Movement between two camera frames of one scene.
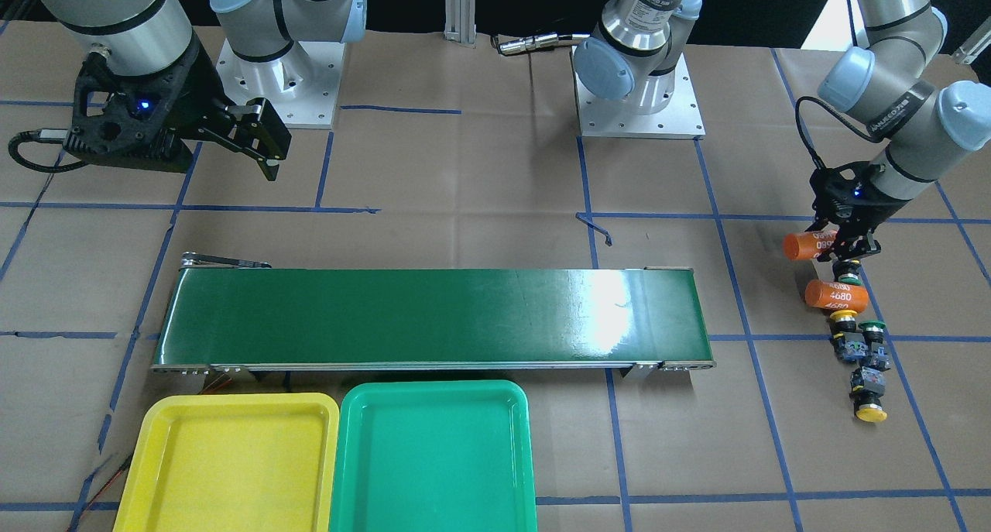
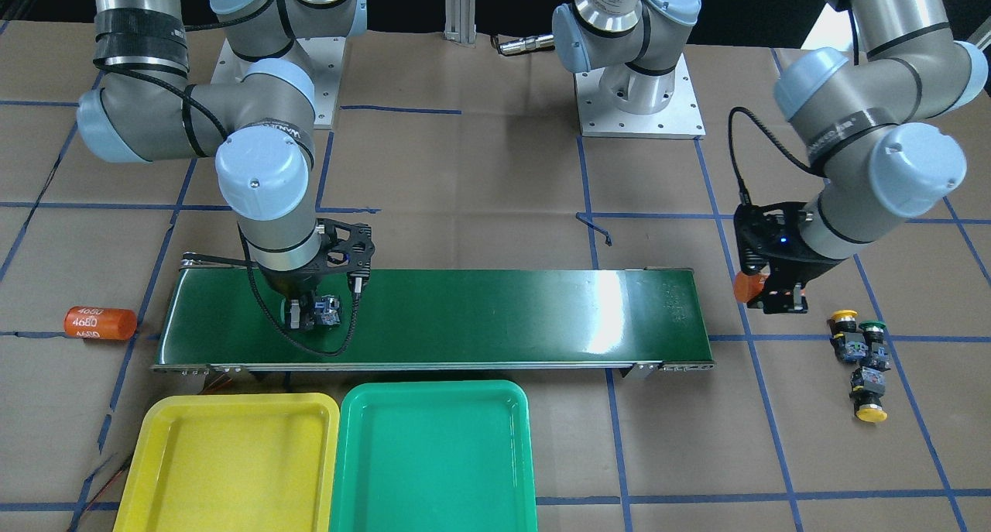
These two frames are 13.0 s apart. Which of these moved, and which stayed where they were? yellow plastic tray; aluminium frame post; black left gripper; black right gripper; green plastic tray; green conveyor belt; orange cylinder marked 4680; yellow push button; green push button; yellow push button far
Moved: black left gripper; black right gripper; orange cylinder marked 4680
Stayed: yellow plastic tray; yellow push button; green push button; yellow push button far; green plastic tray; green conveyor belt; aluminium frame post
